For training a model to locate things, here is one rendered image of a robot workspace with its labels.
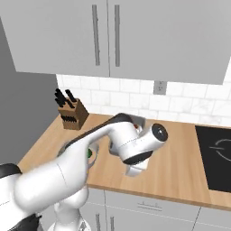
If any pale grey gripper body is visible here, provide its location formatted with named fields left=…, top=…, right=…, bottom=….
left=125, top=158, right=150, bottom=178

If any clear meat container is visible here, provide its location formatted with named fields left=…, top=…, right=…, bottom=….
left=131, top=116, right=148, bottom=134

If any clear vegetable container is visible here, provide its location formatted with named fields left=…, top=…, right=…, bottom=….
left=56, top=140, right=101, bottom=171

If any narrow grey drawer front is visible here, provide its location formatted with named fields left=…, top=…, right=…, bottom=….
left=85, top=187, right=106, bottom=206

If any black hob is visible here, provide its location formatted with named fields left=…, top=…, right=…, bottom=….
left=194, top=125, right=231, bottom=194

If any wooden knife block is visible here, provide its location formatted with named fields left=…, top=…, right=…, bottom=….
left=54, top=88, right=90, bottom=131

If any grey base cupboard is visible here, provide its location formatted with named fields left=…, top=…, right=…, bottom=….
left=192, top=206, right=231, bottom=231

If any grey drawer handle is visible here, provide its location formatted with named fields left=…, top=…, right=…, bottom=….
left=137, top=203, right=163, bottom=211

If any grey wall socket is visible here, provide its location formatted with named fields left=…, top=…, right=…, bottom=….
left=152, top=79, right=168, bottom=96

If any grey cupboard door handle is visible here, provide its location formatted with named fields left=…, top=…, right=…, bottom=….
left=91, top=4, right=101, bottom=67
left=114, top=4, right=122, bottom=68

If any grey wall cupboard door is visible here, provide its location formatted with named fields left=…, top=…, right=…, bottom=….
left=106, top=0, right=231, bottom=86
left=0, top=0, right=111, bottom=78

